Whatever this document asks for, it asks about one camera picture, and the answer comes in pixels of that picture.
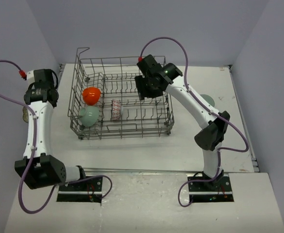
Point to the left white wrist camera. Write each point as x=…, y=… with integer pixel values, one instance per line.
x=30, y=77

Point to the silver table rail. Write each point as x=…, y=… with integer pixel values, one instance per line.
x=135, y=171

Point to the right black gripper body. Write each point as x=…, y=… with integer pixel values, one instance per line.
x=156, y=92

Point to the small pale green bowl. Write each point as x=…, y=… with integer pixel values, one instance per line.
x=208, y=99

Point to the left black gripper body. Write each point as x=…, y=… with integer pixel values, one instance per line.
x=31, y=88

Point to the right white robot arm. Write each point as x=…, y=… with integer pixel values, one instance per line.
x=213, y=123

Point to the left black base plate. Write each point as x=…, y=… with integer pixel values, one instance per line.
x=89, y=191

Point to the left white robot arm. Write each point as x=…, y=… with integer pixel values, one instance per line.
x=39, y=167

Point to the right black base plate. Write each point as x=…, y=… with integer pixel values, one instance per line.
x=200, y=193

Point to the white bowl red pattern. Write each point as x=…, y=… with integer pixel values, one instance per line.
x=117, y=110

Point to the large pale green bowl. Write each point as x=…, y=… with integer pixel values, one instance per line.
x=88, y=115

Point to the grey wire dish rack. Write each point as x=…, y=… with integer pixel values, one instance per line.
x=114, y=77

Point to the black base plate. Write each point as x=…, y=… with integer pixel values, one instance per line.
x=200, y=193
x=89, y=191

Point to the orange bowl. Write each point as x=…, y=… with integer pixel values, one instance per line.
x=91, y=95

